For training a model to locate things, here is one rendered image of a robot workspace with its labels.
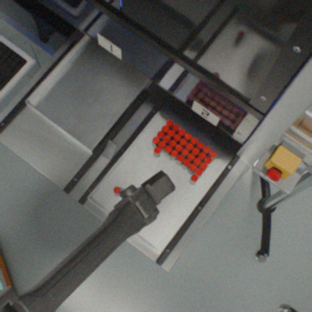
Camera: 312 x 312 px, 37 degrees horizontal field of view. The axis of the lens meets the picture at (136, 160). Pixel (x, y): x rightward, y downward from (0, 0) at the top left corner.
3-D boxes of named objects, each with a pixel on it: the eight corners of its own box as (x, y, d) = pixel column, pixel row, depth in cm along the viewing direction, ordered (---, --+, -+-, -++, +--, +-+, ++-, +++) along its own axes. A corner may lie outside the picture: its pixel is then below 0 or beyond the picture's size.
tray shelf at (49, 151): (84, 23, 156) (83, 20, 154) (259, 145, 145) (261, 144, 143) (-14, 131, 145) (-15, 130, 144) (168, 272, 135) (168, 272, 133)
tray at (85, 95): (95, 28, 153) (94, 22, 150) (159, 72, 149) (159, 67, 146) (27, 105, 146) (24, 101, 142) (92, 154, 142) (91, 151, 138)
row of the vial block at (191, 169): (154, 139, 143) (155, 134, 139) (202, 175, 140) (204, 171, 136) (150, 145, 142) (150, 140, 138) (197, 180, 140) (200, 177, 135)
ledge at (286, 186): (276, 135, 146) (278, 133, 144) (311, 159, 144) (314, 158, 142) (251, 169, 143) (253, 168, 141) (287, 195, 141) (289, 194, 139)
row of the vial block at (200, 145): (167, 123, 144) (169, 117, 140) (215, 158, 142) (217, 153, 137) (163, 128, 144) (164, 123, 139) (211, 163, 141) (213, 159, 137)
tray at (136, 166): (158, 114, 145) (158, 110, 142) (226, 164, 141) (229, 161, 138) (88, 200, 138) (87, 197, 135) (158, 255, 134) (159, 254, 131)
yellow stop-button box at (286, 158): (276, 146, 135) (284, 139, 128) (297, 161, 133) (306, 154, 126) (261, 167, 133) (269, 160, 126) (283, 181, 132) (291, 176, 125)
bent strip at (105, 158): (110, 145, 143) (109, 139, 137) (118, 150, 142) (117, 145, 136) (81, 180, 140) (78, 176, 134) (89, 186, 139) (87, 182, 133)
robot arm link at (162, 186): (121, 194, 96) (145, 228, 96) (166, 161, 98) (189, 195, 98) (113, 192, 108) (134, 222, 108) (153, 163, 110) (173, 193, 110)
